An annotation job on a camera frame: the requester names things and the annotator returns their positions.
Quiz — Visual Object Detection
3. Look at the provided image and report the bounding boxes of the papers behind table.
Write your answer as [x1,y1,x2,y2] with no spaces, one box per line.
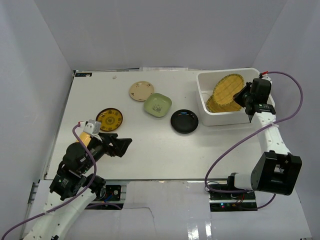
[139,67,197,72]

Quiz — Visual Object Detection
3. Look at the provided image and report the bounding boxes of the rectangular bamboo tray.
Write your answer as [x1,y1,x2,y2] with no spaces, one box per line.
[205,96,242,113]

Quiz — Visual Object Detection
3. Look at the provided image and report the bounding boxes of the black round plate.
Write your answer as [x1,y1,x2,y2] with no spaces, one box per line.
[170,109,199,134]

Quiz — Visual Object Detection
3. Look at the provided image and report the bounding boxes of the green square panda plate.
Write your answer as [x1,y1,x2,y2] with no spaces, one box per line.
[143,93,172,118]

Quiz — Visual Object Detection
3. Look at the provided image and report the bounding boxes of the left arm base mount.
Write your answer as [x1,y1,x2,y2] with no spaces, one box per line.
[85,185,124,210]

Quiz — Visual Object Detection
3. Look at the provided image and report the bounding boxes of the white plastic bin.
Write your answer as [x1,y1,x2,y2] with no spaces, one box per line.
[196,67,276,126]

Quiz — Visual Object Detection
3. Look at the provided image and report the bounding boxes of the beige round plate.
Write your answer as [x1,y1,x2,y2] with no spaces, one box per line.
[128,81,155,102]

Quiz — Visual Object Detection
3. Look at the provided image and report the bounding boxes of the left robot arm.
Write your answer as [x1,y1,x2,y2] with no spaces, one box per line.
[24,133,132,240]

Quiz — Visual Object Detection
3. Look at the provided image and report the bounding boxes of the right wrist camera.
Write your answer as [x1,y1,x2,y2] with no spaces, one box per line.
[258,71,272,82]

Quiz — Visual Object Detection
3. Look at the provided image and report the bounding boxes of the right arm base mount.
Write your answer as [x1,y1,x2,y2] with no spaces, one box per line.
[204,186,258,213]

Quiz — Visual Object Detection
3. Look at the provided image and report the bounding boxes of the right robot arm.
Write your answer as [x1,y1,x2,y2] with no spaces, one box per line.
[225,78,302,200]

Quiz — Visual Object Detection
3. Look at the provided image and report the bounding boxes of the yellow square panda plate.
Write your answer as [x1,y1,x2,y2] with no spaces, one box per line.
[76,132,92,147]

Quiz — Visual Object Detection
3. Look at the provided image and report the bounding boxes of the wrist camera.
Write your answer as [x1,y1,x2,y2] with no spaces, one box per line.
[79,119,101,139]
[258,71,272,82]

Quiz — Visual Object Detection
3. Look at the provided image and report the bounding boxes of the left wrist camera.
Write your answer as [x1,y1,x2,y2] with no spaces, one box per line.
[79,119,101,139]

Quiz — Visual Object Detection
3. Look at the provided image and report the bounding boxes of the brown yellow patterned plate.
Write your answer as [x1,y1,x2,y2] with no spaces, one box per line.
[95,107,124,132]

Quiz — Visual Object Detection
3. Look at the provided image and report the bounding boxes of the round bamboo plate green rim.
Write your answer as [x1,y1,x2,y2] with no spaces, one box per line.
[212,73,245,106]

